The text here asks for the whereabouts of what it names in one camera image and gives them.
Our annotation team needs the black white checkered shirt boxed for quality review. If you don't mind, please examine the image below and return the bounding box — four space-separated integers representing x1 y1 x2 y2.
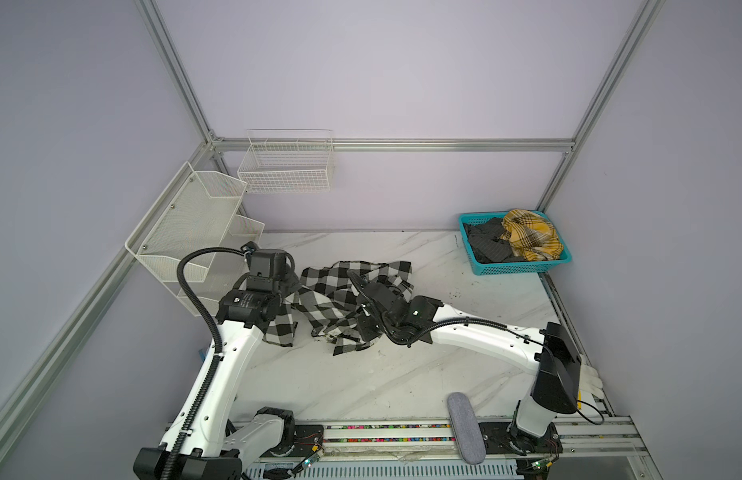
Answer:
264 261 414 356

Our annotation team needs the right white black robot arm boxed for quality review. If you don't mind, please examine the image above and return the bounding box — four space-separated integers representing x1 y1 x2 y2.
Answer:
349 272 582 456

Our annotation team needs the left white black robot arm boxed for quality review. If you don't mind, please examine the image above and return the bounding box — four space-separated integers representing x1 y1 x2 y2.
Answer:
133 242 299 479

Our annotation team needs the white mesh two-tier shelf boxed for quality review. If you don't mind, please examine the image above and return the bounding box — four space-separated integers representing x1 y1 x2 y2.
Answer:
125 163 265 316

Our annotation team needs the teal plastic basket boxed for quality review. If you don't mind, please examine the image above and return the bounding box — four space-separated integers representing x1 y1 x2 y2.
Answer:
459 211 572 275

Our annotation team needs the dark grey striped shirt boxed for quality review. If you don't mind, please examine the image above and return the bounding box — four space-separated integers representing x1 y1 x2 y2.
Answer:
463 218 525 264

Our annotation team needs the grey foam microphone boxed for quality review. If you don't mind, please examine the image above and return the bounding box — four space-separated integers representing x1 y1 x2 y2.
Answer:
447 392 487 465

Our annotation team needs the yellow plaid shirt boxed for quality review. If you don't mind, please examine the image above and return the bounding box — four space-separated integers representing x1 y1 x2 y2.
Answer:
501 209 564 261

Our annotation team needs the white work glove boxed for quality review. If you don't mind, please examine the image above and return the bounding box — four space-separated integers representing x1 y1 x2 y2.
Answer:
579 365 605 400

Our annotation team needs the white wire wall basket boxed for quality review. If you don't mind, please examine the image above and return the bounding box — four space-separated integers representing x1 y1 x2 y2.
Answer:
237 129 335 194

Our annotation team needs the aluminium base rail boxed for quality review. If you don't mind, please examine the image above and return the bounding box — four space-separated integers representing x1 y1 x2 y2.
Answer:
154 415 654 480

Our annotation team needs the left black corrugated cable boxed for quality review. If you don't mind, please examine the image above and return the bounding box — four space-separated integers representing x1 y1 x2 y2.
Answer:
160 247 249 480

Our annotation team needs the aluminium frame profile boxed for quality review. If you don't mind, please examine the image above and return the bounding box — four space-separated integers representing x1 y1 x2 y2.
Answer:
213 138 576 153

